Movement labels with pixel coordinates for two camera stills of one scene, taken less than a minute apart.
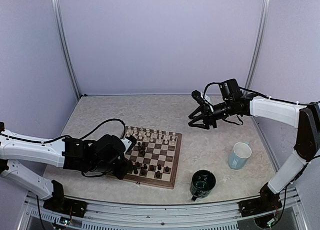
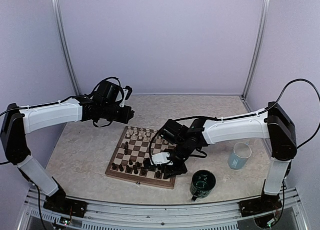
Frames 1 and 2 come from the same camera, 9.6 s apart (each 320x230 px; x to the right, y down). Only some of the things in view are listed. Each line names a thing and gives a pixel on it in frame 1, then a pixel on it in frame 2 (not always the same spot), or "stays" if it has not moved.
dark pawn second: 143,172 stays
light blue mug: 239,155 stays
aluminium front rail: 290,213 stays
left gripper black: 126,166 -> 127,115
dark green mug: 202,182 stays
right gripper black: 208,117 -> 174,171
